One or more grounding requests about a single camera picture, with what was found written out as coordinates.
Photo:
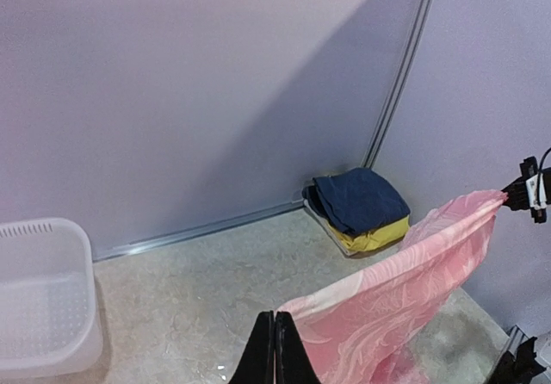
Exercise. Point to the pink garment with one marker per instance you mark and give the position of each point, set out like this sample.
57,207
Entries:
354,328

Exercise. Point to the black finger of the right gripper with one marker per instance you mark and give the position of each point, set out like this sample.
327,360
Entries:
517,195

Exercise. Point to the white plastic laundry basket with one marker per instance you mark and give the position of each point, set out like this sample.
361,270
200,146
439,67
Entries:
50,324

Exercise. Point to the right aluminium frame post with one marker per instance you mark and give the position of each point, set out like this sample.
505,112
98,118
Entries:
398,85

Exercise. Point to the folded yellow shirt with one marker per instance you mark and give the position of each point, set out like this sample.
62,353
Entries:
373,240

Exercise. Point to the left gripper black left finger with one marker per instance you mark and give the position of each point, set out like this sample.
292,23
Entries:
256,365

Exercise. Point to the navy blue tank top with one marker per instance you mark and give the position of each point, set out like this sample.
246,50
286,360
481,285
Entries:
356,202

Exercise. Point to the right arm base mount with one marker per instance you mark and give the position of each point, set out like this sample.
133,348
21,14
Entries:
524,360

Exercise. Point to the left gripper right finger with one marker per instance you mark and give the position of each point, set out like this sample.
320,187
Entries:
292,365

